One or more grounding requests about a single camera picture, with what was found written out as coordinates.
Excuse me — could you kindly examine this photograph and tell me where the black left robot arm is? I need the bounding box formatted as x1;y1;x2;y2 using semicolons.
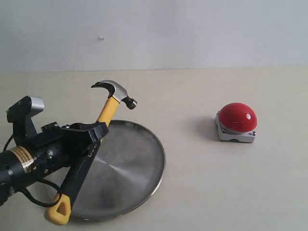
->
0;122;108;207

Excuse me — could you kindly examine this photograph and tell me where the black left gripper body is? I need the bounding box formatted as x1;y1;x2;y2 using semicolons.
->
13;122;82;176

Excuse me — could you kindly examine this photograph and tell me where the yellow black claw hammer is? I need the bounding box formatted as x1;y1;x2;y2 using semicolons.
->
45;80;137;226

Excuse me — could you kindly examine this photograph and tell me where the red dome push button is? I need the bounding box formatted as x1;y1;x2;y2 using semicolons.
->
215;103;257;143

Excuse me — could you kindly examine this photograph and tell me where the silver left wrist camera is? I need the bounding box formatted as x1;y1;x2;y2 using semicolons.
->
6;95;46;140

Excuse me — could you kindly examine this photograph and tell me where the round steel plate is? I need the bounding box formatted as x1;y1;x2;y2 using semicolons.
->
71;120;166;221

